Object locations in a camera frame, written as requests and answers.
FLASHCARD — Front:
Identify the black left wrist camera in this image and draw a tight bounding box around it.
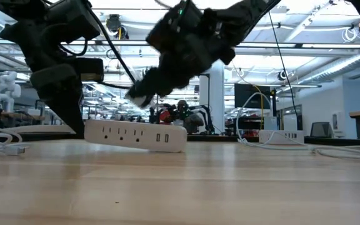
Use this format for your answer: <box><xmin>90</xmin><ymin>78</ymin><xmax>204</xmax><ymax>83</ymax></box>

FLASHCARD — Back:
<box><xmin>72</xmin><ymin>57</ymin><xmax>105</xmax><ymax>83</ymax></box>

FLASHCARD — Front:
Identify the white wall dispenser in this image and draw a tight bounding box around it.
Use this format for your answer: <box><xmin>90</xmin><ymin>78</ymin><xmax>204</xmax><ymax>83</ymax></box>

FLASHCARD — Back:
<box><xmin>332</xmin><ymin>111</ymin><xmax>346</xmax><ymax>139</ymax></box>

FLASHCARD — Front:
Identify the white coiled cable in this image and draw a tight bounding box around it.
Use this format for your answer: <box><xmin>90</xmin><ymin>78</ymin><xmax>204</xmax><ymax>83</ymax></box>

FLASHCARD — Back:
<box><xmin>342</xmin><ymin>27</ymin><xmax>358</xmax><ymax>43</ymax></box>

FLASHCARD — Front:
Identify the white square power strip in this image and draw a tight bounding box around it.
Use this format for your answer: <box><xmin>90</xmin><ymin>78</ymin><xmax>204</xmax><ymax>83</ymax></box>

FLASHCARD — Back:
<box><xmin>257</xmin><ymin>129</ymin><xmax>306</xmax><ymax>146</ymax></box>

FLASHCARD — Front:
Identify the long black cable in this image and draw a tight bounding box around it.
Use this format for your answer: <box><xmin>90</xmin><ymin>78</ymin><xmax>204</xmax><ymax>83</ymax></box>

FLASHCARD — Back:
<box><xmin>267</xmin><ymin>11</ymin><xmax>303</xmax><ymax>131</ymax></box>

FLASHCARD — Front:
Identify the person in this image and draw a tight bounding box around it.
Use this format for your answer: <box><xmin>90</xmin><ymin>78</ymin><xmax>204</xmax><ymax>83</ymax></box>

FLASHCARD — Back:
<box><xmin>176</xmin><ymin>99</ymin><xmax>205</xmax><ymax>135</ymax></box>

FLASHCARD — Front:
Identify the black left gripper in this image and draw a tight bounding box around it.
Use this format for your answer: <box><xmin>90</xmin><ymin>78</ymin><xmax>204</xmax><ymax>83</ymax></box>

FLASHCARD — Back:
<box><xmin>30</xmin><ymin>64</ymin><xmax>86</xmax><ymax>139</ymax></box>

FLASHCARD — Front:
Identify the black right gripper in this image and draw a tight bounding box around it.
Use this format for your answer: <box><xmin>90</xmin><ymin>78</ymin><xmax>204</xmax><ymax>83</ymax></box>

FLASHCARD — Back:
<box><xmin>128</xmin><ymin>0</ymin><xmax>236</xmax><ymax>107</ymax></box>

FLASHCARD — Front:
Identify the black dual-USB wall charger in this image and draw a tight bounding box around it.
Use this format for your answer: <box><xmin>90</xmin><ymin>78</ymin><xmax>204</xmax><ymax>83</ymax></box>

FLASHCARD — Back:
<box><xmin>125</xmin><ymin>89</ymin><xmax>156</xmax><ymax>110</ymax></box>

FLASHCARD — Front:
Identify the dark grey chair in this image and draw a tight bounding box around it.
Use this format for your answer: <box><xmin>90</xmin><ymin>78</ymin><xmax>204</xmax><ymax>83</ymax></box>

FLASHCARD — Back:
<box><xmin>310</xmin><ymin>121</ymin><xmax>334</xmax><ymax>139</ymax></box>

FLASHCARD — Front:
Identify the black round ceiling device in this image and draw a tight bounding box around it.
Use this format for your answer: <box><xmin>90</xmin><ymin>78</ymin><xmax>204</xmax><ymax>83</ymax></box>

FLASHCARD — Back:
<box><xmin>276</xmin><ymin>69</ymin><xmax>289</xmax><ymax>82</ymax></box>

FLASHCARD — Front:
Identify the blue-grey USB wall charger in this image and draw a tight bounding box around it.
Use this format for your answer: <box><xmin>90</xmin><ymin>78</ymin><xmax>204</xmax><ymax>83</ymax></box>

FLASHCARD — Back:
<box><xmin>263</xmin><ymin>116</ymin><xmax>280</xmax><ymax>133</ymax></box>

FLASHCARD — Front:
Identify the red background object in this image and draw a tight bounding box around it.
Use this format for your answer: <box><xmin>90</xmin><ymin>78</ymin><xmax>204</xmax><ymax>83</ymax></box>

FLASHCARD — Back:
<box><xmin>158</xmin><ymin>109</ymin><xmax>175</xmax><ymax>125</ymax></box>

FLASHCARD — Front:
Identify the white rectangular power strip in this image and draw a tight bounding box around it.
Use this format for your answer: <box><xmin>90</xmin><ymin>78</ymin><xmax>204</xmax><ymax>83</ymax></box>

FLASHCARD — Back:
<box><xmin>83</xmin><ymin>119</ymin><xmax>188</xmax><ymax>154</ymax></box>

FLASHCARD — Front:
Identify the yellow cable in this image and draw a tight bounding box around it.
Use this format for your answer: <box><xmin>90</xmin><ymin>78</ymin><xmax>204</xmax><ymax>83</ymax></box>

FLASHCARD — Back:
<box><xmin>229</xmin><ymin>61</ymin><xmax>264</xmax><ymax>121</ymax></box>

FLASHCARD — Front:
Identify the black monitor stand pole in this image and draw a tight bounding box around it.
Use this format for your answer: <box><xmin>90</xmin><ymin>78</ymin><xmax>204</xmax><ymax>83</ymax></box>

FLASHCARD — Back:
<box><xmin>271</xmin><ymin>88</ymin><xmax>278</xmax><ymax>132</ymax></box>

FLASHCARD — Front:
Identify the black monitor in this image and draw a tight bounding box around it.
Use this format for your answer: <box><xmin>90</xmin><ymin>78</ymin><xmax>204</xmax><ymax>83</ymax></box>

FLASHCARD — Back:
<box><xmin>234</xmin><ymin>82</ymin><xmax>272</xmax><ymax>110</ymax></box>

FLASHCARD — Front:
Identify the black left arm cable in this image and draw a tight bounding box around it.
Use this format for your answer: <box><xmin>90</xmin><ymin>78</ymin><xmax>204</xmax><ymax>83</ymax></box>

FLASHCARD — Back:
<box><xmin>57</xmin><ymin>6</ymin><xmax>137</xmax><ymax>91</ymax></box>

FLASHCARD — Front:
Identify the white building column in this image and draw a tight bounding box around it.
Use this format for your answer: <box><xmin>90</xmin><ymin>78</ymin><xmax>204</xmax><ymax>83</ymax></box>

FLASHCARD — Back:
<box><xmin>199</xmin><ymin>61</ymin><xmax>225</xmax><ymax>134</ymax></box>

